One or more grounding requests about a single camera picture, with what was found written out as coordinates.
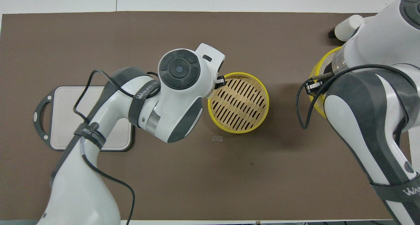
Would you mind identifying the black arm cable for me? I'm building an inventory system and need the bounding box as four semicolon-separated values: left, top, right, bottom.
296;65;420;129
73;70;161;225

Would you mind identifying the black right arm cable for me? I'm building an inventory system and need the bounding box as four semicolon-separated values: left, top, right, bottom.
296;65;420;129

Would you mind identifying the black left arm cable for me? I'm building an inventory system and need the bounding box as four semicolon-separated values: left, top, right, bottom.
73;70;161;225

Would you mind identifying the yellow steamer tier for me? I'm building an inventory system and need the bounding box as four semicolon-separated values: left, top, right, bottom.
207;72;270;134
309;46;344;118

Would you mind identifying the plain white cup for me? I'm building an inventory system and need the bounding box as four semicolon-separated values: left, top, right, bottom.
334;14;365;42

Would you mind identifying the grey cutting board black rim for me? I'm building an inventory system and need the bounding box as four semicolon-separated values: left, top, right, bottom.
33;85;134;152

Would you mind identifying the brown table mat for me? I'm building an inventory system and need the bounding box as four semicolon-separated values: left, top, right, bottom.
0;11;410;223

